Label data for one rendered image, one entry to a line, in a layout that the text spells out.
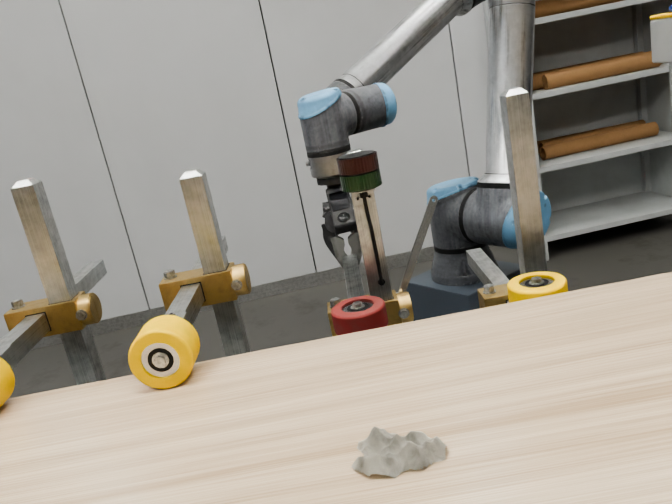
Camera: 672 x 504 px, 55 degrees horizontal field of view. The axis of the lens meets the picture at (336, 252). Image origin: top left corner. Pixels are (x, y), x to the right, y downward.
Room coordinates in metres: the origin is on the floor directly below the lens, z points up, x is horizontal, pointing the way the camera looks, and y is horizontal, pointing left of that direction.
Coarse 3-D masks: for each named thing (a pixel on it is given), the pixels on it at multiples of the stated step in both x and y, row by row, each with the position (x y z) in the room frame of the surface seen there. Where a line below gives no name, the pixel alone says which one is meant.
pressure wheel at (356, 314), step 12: (348, 300) 0.90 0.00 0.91; (360, 300) 0.90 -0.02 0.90; (372, 300) 0.88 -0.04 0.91; (336, 312) 0.87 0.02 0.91; (348, 312) 0.86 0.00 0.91; (360, 312) 0.85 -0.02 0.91; (372, 312) 0.84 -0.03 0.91; (384, 312) 0.86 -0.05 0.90; (336, 324) 0.86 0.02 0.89; (348, 324) 0.84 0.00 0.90; (360, 324) 0.84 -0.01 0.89; (372, 324) 0.84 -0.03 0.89; (384, 324) 0.85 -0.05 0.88
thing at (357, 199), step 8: (360, 152) 0.95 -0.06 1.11; (368, 152) 0.93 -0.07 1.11; (344, 176) 0.92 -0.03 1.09; (352, 176) 0.91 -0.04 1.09; (352, 192) 0.92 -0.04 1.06; (360, 192) 0.92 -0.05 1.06; (368, 192) 0.97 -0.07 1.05; (360, 200) 0.97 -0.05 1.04; (368, 200) 0.97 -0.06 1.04; (368, 216) 0.94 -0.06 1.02; (368, 224) 0.95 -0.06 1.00; (376, 248) 0.96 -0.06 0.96; (376, 256) 0.96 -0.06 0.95; (384, 280) 0.97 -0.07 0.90
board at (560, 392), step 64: (448, 320) 0.78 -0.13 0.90; (512, 320) 0.74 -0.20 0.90; (576, 320) 0.70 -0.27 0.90; (640, 320) 0.67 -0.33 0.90; (128, 384) 0.78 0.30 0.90; (192, 384) 0.74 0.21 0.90; (256, 384) 0.70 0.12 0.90; (320, 384) 0.67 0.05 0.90; (384, 384) 0.64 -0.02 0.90; (448, 384) 0.61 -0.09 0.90; (512, 384) 0.59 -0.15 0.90; (576, 384) 0.57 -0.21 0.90; (640, 384) 0.54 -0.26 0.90; (0, 448) 0.67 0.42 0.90; (64, 448) 0.64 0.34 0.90; (128, 448) 0.62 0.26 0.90; (192, 448) 0.59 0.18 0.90; (256, 448) 0.57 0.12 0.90; (320, 448) 0.54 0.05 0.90; (448, 448) 0.50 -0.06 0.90; (512, 448) 0.48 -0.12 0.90; (576, 448) 0.47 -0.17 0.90; (640, 448) 0.45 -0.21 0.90
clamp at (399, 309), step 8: (400, 296) 0.98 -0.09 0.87; (408, 296) 0.97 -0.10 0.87; (328, 304) 1.00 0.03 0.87; (392, 304) 0.96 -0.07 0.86; (400, 304) 0.97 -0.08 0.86; (408, 304) 0.96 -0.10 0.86; (328, 312) 0.97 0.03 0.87; (392, 312) 0.96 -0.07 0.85; (400, 312) 0.96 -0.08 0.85; (408, 312) 0.96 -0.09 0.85; (392, 320) 0.96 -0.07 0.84; (400, 320) 0.96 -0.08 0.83; (408, 320) 0.97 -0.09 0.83
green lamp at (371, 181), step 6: (378, 168) 0.94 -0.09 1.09; (366, 174) 0.91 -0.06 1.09; (372, 174) 0.91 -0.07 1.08; (378, 174) 0.92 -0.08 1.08; (342, 180) 0.93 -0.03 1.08; (348, 180) 0.92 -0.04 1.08; (354, 180) 0.91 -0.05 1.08; (360, 180) 0.91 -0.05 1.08; (366, 180) 0.91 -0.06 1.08; (372, 180) 0.91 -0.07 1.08; (378, 180) 0.92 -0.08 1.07; (342, 186) 0.93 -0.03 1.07; (348, 186) 0.92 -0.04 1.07; (354, 186) 0.91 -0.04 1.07; (360, 186) 0.91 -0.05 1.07; (366, 186) 0.91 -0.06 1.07; (372, 186) 0.91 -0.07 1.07
